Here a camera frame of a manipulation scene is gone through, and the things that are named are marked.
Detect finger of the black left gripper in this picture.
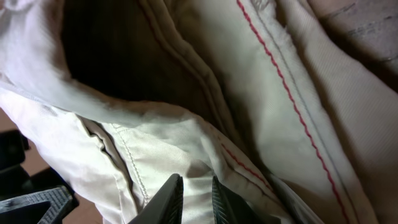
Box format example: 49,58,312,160
1,185,78,224

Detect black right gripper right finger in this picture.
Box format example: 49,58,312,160
212,177,263,224

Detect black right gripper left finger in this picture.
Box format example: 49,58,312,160
129,174,183,224

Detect beige cargo shorts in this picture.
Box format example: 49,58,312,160
1,0,397,223

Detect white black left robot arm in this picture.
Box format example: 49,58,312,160
1,129,80,224

